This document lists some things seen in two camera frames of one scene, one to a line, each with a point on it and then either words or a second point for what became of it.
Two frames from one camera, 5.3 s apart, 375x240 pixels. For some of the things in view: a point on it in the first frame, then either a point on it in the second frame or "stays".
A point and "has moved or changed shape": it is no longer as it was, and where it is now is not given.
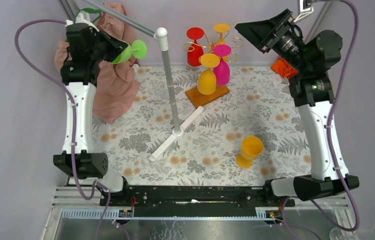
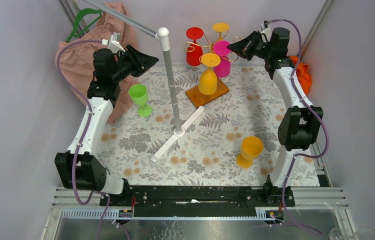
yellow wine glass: (251, 147) stays
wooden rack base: (198, 99) stays
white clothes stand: (161, 36) stays
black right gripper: (261, 33) -> (243, 48)
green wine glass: (138, 50) has moved or changed shape
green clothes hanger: (90, 11) stays
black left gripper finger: (110, 48) -> (140, 59)
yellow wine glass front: (206, 82) stays
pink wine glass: (222, 70) has moved or changed shape
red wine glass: (195, 50) stays
